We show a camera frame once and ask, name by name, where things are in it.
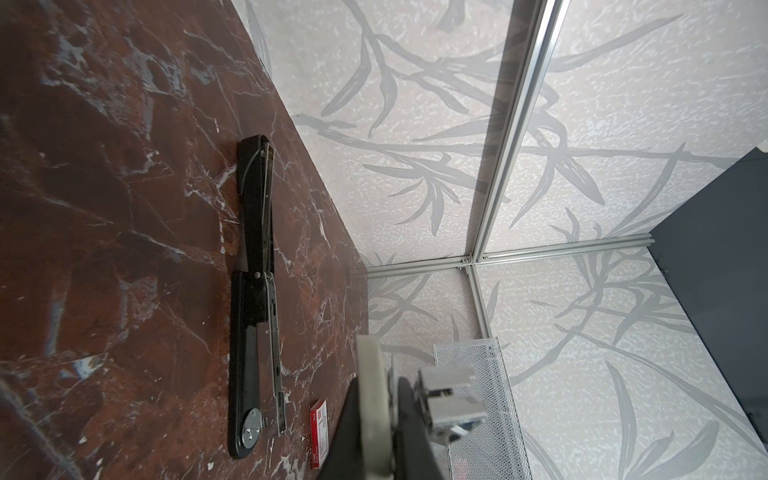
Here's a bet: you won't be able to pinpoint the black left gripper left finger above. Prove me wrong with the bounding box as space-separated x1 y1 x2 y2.
317 378 363 480

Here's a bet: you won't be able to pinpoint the aluminium rear cross bar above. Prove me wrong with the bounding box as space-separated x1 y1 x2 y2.
367 256 471 279

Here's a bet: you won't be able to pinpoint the aluminium frame post right rear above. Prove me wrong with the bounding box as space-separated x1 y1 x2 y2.
466 0 570 264

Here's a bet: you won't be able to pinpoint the white wire mesh basket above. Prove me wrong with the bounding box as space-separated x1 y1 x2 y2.
433 337 534 480

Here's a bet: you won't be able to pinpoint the dark grey panel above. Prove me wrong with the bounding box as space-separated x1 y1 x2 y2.
650 148 767 441

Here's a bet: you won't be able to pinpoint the white red staple box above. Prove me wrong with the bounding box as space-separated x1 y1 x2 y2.
310 399 330 470

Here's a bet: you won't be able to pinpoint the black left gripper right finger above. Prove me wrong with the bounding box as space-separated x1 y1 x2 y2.
393 377 443 480

